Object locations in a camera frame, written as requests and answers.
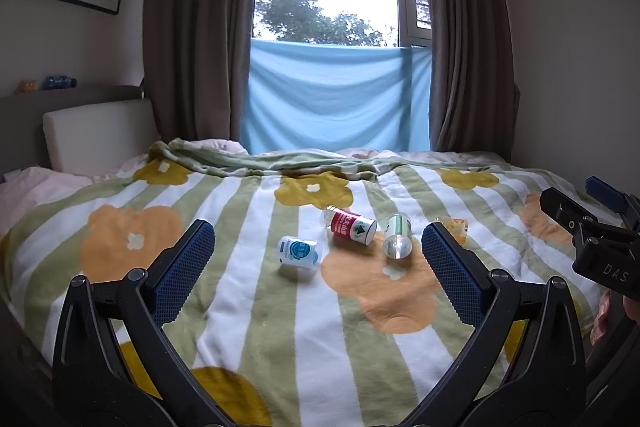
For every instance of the blue label plastic bottle cup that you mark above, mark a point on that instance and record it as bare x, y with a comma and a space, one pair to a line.
298, 253

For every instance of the grey wooden headboard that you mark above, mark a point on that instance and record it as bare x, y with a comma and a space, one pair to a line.
23, 143

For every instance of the blue cloth over window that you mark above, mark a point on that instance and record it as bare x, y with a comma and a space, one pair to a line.
302, 95

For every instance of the left brown curtain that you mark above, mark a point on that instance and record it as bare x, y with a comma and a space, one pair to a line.
196, 59

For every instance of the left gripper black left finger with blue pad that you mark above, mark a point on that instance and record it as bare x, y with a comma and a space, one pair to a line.
113, 365

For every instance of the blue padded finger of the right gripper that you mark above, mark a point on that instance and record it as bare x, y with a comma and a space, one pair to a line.
625, 205

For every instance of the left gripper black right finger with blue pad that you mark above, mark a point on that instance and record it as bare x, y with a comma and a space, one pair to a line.
524, 364

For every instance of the red label plastic bottle cup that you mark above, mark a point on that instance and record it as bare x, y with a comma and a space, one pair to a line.
346, 224

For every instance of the brown curtain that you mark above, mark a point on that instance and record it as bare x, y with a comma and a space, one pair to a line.
474, 98
196, 59

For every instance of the blue toy on headboard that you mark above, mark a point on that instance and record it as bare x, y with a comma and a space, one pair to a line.
58, 83

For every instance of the pale pink pillow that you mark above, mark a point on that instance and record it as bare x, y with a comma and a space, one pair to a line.
33, 187

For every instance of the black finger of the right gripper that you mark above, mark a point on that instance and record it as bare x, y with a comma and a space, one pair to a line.
563, 210

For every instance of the right brown curtain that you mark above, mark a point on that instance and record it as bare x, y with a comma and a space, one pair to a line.
474, 98

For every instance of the white padded headboard cushion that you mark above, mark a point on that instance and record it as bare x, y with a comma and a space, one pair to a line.
95, 139

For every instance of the person's right hand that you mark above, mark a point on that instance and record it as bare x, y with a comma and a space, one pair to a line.
603, 318

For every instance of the orange toy on headboard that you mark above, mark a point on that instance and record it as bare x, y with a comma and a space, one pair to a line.
27, 86

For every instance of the green label plastic bottle cup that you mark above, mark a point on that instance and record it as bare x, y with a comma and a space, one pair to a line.
397, 242

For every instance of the striped floral blanket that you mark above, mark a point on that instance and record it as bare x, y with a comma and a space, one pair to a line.
360, 340

